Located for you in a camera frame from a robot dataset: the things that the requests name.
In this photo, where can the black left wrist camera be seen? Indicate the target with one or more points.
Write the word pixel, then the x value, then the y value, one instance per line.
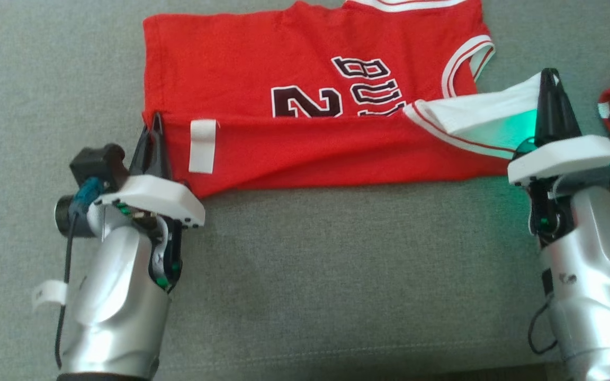
pixel 96 164

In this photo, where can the red basketball jersey white trim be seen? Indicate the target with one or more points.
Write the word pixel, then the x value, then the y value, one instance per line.
pixel 284 53

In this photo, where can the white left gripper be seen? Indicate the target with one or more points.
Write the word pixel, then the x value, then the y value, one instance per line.
pixel 162 201

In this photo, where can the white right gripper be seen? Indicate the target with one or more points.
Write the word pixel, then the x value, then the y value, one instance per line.
pixel 570 159

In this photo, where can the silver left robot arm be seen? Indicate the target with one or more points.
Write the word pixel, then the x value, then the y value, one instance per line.
pixel 114 296

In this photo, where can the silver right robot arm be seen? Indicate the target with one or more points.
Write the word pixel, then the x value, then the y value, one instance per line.
pixel 601 291

